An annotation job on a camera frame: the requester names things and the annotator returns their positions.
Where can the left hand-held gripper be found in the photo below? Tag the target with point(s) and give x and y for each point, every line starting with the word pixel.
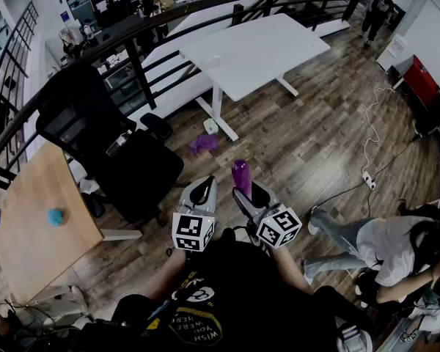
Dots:
pixel 192 229

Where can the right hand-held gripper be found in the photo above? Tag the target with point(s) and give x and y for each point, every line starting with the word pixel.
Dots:
pixel 278 227

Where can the purple bottle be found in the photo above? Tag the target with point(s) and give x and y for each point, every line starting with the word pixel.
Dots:
pixel 241 178

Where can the person's right forearm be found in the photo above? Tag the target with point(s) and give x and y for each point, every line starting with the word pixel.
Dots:
pixel 291 270

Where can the person's left forearm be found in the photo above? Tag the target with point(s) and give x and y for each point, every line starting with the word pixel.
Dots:
pixel 165 277

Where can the black office chair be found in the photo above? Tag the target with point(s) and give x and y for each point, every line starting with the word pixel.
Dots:
pixel 132 174

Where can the small white box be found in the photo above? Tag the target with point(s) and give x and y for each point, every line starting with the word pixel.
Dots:
pixel 210 125

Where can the person's black printed shirt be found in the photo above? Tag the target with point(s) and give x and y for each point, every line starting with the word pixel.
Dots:
pixel 249 288

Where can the clear plastic water bottle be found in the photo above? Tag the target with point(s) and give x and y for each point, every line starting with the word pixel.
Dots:
pixel 118 143

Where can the white power strip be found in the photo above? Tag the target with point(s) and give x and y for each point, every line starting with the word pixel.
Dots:
pixel 369 180

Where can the light blue fuzzy ball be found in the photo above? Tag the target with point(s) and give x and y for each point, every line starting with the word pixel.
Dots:
pixel 56 216

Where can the white standing table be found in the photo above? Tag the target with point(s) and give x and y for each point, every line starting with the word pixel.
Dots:
pixel 260 50

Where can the wooden table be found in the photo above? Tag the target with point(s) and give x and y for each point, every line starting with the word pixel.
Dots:
pixel 33 240

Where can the black metal railing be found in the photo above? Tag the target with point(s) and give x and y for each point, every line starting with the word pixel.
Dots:
pixel 95 55

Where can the red cabinet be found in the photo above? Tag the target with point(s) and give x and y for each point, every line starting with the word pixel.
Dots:
pixel 419 81

